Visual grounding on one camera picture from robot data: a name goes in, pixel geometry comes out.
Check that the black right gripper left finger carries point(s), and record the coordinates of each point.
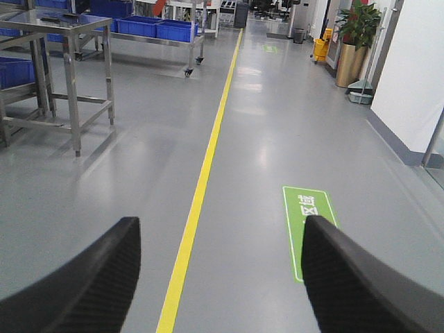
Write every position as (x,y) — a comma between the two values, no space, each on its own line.
(91,293)

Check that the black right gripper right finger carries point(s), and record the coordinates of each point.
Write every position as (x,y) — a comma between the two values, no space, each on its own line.
(350,290)

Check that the green floor sign sticker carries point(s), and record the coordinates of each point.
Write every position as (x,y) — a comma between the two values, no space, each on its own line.
(299,203)

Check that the grey dustpan with broom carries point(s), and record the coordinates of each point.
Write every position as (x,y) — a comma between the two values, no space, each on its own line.
(361,91)

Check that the stainless steel work table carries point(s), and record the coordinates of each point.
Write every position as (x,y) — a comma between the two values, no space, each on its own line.
(70,112)

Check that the yellow mop bucket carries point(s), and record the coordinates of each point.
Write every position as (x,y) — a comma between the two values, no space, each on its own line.
(321,46)

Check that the far green floor sticker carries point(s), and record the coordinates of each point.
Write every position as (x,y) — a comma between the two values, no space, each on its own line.
(270,48)

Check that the grey trash can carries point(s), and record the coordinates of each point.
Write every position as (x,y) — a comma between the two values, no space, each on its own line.
(299,35)

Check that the wheeled steel bin cart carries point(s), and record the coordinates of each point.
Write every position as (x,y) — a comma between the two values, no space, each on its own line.
(126,25)

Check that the potted green plant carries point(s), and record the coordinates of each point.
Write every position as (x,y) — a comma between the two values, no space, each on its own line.
(358,26)

